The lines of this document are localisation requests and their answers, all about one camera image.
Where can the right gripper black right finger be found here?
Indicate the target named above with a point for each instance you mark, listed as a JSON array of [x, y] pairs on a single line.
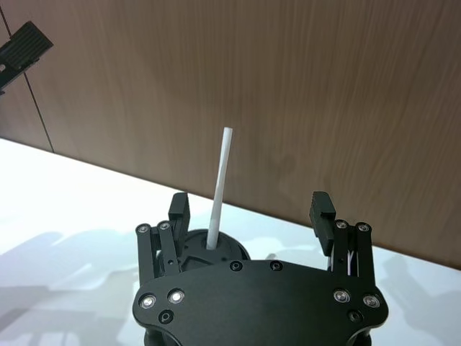
[[326, 223]]

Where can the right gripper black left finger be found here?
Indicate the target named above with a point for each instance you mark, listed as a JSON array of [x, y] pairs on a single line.
[[166, 248]]

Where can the black ribbed finger of the left gripper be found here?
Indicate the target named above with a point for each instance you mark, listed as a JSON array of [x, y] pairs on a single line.
[[22, 50]]

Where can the black round cup lid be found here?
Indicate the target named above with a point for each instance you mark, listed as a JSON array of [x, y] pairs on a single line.
[[201, 252]]

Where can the white drinking straw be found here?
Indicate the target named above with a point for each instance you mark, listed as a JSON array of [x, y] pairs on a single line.
[[220, 187]]

